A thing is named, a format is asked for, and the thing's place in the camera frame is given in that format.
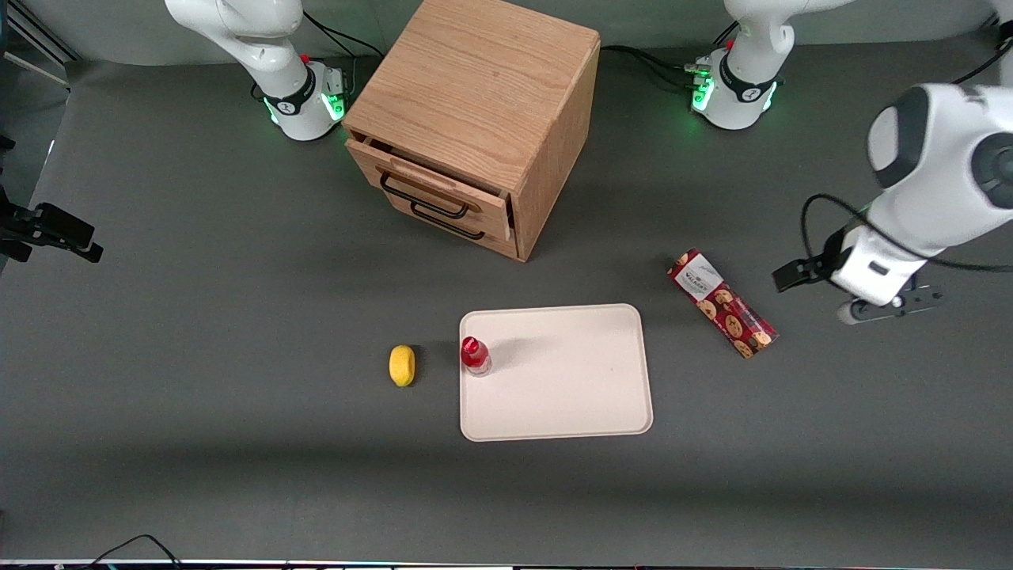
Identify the red cookie box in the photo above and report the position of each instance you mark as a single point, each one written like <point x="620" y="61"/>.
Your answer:
<point x="724" y="305"/>

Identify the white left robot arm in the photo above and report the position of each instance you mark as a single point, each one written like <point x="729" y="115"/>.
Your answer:
<point x="942" y="174"/>

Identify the beige plastic tray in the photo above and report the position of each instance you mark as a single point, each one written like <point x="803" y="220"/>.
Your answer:
<point x="554" y="380"/>

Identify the wooden drawer front, closed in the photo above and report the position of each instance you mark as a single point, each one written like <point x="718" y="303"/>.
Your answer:
<point x="495" y="237"/>

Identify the small red-capped bottle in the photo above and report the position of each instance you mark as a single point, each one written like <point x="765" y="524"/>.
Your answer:
<point x="475" y="356"/>

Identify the wooden drawer front, slightly open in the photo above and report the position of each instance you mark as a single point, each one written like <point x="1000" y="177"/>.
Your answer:
<point x="443" y="186"/>

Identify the wooden drawer cabinet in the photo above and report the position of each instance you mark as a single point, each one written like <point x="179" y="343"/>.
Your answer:
<point x="475" y="79"/>

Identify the yellow lemon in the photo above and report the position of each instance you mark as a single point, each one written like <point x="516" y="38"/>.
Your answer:
<point x="402" y="366"/>

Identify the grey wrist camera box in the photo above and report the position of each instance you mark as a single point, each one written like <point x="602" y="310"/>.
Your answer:
<point x="890" y="306"/>

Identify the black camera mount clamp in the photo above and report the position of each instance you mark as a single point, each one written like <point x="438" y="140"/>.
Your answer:
<point x="55" y="226"/>

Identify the aluminium frame rail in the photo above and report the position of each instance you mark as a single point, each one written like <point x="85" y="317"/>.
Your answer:
<point x="36" y="36"/>

